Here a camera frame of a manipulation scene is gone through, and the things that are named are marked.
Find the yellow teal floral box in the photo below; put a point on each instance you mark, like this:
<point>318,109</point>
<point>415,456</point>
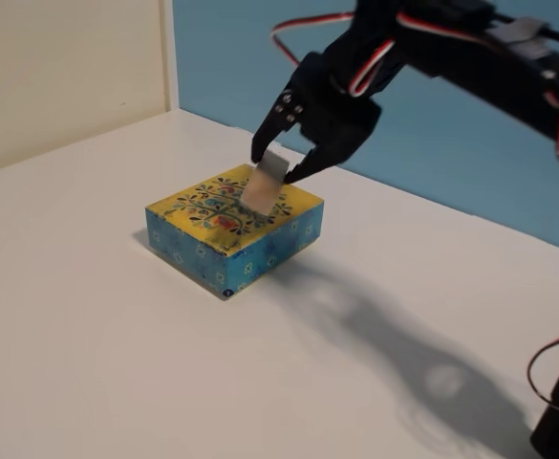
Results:
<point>183,210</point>

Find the wooden Jenga block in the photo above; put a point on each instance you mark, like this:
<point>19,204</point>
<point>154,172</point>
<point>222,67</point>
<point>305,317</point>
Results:
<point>262,191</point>

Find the grey tape strip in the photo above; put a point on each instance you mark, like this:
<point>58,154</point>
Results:
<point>520,36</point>

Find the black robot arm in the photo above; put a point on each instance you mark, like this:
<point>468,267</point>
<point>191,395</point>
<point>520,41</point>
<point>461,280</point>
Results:
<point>513,81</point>

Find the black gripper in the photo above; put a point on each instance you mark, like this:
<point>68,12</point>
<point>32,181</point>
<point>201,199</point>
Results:
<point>329,131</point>

